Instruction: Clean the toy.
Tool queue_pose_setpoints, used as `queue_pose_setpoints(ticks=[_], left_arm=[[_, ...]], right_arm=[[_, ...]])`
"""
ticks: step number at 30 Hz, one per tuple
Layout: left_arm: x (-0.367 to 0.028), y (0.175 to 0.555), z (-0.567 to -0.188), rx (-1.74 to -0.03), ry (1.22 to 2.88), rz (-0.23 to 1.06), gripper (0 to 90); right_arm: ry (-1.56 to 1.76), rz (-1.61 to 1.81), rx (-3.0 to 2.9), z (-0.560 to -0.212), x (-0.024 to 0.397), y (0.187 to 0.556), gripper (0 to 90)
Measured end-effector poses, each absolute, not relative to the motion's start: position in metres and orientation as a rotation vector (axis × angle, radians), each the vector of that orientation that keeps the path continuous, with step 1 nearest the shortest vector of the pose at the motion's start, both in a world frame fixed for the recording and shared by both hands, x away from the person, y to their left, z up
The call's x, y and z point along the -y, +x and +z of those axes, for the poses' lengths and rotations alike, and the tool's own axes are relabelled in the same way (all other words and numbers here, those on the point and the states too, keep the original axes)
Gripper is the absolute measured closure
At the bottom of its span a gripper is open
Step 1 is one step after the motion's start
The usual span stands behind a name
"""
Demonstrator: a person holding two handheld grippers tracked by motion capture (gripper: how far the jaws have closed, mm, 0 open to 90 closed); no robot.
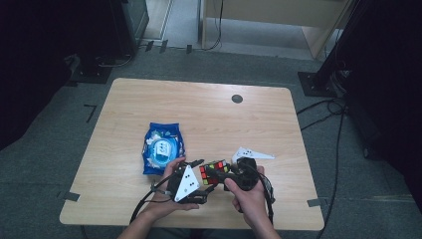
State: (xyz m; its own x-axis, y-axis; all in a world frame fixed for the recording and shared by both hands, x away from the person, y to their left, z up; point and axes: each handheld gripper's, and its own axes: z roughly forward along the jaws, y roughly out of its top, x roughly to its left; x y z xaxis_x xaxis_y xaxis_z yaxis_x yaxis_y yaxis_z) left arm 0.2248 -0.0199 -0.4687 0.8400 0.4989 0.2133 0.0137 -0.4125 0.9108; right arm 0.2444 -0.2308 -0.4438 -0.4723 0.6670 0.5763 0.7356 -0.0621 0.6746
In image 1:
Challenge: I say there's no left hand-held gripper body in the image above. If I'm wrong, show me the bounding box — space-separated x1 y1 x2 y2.
166 163 203 205

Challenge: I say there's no multicoloured puzzle cube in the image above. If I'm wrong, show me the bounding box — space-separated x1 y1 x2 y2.
198 159 231 186

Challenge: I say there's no looped black floor cable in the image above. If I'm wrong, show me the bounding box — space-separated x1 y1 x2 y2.
296 98 348 117

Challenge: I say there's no black metal stand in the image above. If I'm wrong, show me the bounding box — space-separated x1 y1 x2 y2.
297 0 369 99

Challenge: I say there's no dark curtain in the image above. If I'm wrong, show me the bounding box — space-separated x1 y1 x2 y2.
344 0 422 213
0 0 115 151

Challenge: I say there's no short black floor cable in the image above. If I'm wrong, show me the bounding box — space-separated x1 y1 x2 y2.
300 113 336 131

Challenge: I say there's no light wooden cabinet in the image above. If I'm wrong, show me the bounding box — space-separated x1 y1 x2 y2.
198 0 353 61

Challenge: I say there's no hand-held gripper cable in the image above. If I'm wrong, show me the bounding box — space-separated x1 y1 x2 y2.
129 172 177 225
255 165 277 227

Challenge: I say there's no person's left hand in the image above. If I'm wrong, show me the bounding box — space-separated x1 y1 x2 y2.
144 156 200 220

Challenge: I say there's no person's right hand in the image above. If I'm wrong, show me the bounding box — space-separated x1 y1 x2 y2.
224 165 269 222

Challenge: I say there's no blue wet wipes pack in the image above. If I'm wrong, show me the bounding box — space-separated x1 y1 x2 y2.
141 121 186 176

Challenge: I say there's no black floor base plate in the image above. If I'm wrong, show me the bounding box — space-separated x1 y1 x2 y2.
71 54 114 85

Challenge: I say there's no grey tape piece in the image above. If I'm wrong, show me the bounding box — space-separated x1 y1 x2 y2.
307 197 328 209
57 190 82 203

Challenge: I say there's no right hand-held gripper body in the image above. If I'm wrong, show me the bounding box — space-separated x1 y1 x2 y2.
228 146 276 192

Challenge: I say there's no long black floor cable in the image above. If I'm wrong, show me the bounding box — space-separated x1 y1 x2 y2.
316 111 346 239

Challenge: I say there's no hanging black cable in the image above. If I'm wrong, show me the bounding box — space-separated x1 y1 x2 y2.
202 0 224 52

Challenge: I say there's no left hand-held gripper cable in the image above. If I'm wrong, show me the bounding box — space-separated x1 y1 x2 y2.
129 172 177 225

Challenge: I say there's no right hand-held gripper cable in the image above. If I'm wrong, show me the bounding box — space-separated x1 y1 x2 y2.
255 165 277 227

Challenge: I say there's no dark cabinet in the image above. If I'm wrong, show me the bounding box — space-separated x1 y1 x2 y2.
108 0 150 58

